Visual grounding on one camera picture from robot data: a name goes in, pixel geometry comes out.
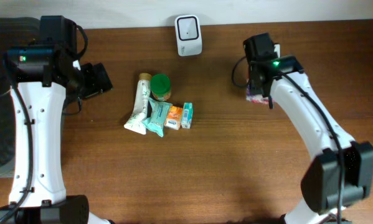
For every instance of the white barcode scanner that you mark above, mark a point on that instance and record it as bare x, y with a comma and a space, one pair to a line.
188, 35

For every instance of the grey plastic mesh basket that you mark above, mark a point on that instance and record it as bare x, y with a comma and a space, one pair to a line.
13, 32

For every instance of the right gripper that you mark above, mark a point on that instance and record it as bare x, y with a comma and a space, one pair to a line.
255, 92

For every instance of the orange small tissue pack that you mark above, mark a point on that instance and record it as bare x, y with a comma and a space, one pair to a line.
173, 119

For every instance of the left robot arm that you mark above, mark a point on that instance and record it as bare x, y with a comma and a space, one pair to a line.
45, 76

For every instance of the teal wet wipes pack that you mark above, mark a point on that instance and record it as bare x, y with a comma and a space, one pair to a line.
159, 112

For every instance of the red purple tissue pack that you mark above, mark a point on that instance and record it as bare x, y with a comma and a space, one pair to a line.
254, 95

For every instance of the white floral tube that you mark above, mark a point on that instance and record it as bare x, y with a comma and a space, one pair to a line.
140, 109

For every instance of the green lid jar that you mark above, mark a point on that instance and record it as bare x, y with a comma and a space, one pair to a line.
161, 87

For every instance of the small teal gum box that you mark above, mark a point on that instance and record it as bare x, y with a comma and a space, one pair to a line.
187, 114

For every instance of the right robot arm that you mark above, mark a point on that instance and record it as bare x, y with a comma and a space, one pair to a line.
341, 169

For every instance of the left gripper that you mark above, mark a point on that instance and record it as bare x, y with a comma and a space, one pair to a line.
99, 80

